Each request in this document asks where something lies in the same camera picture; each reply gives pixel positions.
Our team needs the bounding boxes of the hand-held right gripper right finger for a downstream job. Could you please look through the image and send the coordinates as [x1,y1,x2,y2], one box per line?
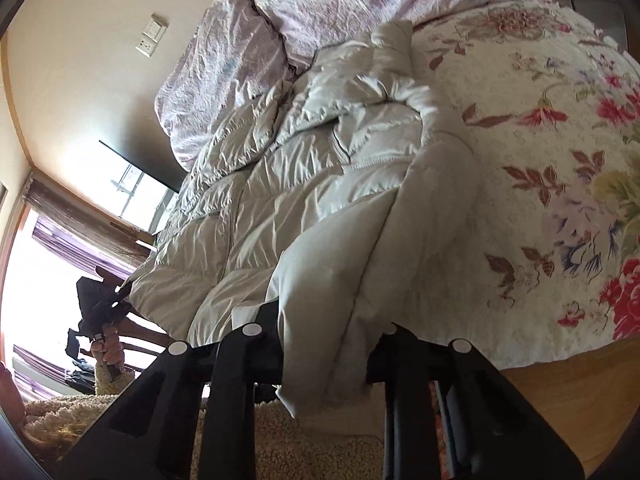
[367,324,585,480]

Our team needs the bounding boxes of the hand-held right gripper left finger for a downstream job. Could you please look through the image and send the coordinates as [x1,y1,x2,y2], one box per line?
[59,302,284,480]

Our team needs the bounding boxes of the beige down jacket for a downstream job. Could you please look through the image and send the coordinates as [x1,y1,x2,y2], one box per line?
[120,20,488,418]

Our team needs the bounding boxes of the lilac crinkled pillow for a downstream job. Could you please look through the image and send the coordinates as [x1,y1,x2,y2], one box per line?
[242,0,543,70]
[154,0,297,172]

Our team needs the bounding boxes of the purple brown curtain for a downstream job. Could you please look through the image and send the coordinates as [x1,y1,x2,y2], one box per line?
[29,174,152,272]

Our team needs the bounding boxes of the person's left hand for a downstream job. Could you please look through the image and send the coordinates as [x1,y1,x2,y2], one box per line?
[90,331,126,367]

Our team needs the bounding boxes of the person's cream fleece garment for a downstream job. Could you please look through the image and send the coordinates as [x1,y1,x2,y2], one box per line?
[22,392,383,480]

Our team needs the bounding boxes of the floral bed sheet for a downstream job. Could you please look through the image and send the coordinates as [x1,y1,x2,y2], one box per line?
[410,0,640,368]

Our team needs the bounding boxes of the dark bedside panel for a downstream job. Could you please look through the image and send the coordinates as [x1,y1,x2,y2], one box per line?
[99,139,182,194]

